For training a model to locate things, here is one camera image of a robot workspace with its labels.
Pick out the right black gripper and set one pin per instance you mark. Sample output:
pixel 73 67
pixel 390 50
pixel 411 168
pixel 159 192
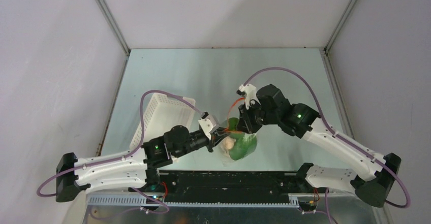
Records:
pixel 244 122

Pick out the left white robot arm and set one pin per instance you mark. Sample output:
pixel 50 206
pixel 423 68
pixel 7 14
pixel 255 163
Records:
pixel 130 169

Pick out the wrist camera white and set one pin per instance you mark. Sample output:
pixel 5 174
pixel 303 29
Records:
pixel 249 93
pixel 209 124

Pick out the white perforated plastic basket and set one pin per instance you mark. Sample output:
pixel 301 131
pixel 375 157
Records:
pixel 162 113

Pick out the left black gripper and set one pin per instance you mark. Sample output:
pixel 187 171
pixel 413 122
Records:
pixel 217 135

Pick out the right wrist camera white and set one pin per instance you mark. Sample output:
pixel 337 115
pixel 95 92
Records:
pixel 249 93

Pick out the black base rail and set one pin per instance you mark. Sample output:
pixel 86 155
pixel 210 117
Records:
pixel 227 187

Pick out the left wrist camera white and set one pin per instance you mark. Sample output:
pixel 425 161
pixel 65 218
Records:
pixel 209 124

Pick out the clear zip top bag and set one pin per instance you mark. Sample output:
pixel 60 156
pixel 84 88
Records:
pixel 225 158

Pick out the green bok choy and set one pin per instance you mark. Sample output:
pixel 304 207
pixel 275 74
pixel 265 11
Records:
pixel 245 144

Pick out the small beige mushroom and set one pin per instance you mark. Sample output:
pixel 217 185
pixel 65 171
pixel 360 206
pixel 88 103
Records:
pixel 228 143

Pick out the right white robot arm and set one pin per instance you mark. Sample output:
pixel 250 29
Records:
pixel 369 175

